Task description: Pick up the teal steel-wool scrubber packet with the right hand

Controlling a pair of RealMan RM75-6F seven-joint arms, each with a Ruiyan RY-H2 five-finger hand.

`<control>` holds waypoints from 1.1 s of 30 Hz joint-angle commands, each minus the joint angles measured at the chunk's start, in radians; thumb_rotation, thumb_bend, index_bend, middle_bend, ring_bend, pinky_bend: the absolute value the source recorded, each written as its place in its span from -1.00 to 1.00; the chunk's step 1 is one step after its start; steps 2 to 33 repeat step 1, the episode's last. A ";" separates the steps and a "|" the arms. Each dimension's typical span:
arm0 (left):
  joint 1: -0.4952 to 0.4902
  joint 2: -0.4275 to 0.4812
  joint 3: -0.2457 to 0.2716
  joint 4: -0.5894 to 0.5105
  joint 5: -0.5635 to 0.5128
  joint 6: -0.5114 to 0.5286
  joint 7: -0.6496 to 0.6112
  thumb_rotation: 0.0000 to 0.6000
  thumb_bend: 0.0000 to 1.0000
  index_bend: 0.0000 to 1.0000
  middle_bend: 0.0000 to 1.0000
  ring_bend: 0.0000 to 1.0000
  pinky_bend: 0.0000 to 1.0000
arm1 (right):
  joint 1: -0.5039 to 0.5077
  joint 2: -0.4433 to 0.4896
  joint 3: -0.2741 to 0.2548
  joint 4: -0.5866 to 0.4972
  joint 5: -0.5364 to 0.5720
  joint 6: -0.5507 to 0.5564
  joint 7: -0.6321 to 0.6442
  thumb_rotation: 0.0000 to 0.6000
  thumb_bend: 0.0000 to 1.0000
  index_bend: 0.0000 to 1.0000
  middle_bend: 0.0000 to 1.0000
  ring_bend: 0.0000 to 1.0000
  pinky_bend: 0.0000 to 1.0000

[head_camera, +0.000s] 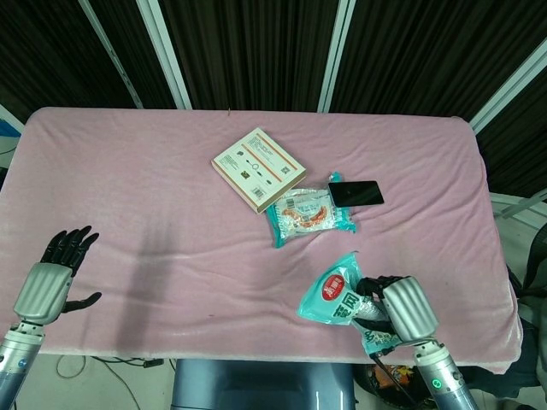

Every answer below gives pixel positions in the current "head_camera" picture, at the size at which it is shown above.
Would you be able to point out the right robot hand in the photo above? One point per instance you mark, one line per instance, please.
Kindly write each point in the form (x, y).
(408, 307)

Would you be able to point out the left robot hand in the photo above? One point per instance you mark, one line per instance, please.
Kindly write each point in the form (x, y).
(42, 290)

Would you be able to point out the blue-green cleaning cloth package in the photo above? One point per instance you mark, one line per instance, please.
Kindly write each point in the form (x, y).
(337, 294)

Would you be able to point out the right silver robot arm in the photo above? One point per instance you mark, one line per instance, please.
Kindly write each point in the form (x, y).
(442, 380)

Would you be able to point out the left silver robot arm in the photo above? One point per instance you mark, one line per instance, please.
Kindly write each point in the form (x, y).
(17, 359)

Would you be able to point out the orange snack packet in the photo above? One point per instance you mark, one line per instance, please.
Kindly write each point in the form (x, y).
(391, 376)

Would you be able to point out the black smartphone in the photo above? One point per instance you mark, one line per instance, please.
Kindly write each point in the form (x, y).
(355, 193)

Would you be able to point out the black bag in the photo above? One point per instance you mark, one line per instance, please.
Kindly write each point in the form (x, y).
(534, 277)

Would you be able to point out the clear snack pack teal edges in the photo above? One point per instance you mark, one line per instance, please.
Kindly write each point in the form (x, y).
(303, 213)

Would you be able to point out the pink fleece table cloth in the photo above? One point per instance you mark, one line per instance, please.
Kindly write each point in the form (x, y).
(149, 192)

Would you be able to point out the grey metal bars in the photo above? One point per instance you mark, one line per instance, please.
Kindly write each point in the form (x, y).
(519, 205)

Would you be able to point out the blue and white board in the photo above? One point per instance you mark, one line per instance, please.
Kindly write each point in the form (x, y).
(8, 124)

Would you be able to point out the white flat cardboard box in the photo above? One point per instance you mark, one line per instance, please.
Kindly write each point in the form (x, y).
(256, 164)

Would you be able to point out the black ribbed curtain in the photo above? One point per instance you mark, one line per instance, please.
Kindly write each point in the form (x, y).
(64, 51)
(248, 51)
(427, 55)

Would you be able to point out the white frame post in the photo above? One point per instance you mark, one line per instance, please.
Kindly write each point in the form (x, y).
(508, 89)
(164, 51)
(337, 51)

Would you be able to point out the thin white frame strip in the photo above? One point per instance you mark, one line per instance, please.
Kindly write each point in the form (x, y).
(111, 53)

